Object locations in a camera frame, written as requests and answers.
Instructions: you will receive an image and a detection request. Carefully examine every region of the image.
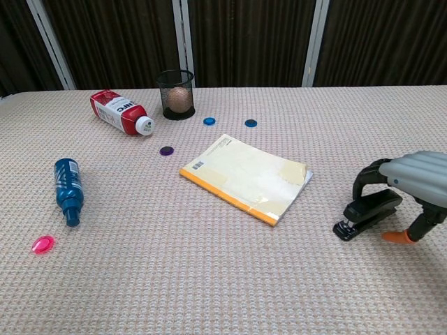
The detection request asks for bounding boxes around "grey black right robot hand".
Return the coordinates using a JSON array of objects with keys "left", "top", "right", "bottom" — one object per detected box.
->
[{"left": 351, "top": 150, "right": 447, "bottom": 247}]

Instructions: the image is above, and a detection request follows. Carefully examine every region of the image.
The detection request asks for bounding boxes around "black stapler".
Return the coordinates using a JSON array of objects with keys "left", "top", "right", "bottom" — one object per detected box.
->
[{"left": 332, "top": 190, "right": 404, "bottom": 241}]

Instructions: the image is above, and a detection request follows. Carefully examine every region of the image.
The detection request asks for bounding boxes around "yellow-and-white book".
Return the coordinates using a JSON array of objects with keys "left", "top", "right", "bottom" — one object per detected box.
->
[{"left": 179, "top": 133, "right": 314, "bottom": 228}]

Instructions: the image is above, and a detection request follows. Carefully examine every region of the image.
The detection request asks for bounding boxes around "beige woven tablecloth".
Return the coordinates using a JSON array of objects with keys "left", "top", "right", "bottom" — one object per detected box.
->
[{"left": 0, "top": 85, "right": 447, "bottom": 335}]

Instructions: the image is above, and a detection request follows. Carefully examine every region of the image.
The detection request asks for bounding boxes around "black mesh pen cup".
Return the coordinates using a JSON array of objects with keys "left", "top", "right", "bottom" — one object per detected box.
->
[{"left": 156, "top": 68, "right": 196, "bottom": 121}]

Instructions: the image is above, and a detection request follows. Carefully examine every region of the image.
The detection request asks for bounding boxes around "beige ball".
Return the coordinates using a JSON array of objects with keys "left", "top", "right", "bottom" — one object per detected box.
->
[{"left": 164, "top": 87, "right": 192, "bottom": 113}]

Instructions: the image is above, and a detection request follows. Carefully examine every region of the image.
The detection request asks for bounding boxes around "red NFC juice bottle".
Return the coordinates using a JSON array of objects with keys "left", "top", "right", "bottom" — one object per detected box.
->
[{"left": 89, "top": 89, "right": 155, "bottom": 137}]

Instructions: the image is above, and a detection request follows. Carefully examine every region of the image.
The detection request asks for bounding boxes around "blue plastic bottle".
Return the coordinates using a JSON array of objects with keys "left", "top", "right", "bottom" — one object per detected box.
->
[{"left": 53, "top": 158, "right": 85, "bottom": 228}]

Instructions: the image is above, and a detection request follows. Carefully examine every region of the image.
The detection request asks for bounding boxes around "pink round disc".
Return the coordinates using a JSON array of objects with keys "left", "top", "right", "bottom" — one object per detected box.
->
[{"left": 31, "top": 234, "right": 56, "bottom": 255}]

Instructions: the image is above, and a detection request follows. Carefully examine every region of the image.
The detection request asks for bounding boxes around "grey metal frame post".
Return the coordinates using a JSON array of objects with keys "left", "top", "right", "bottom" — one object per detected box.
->
[
  {"left": 172, "top": 0, "right": 196, "bottom": 88},
  {"left": 27, "top": 0, "right": 77, "bottom": 90},
  {"left": 300, "top": 0, "right": 331, "bottom": 88}
]

